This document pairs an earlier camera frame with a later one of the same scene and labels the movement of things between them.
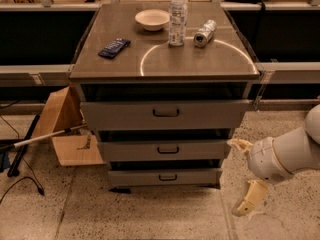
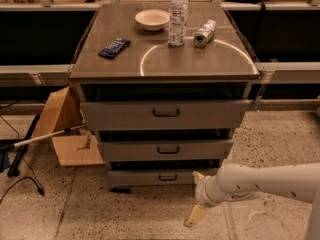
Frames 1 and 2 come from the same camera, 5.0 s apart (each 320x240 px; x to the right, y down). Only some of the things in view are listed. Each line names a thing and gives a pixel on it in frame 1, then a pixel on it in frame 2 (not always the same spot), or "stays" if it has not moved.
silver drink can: [205, 34] stays
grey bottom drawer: [164, 178] stays
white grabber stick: [12, 145] stays
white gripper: [266, 160] -> [202, 193]
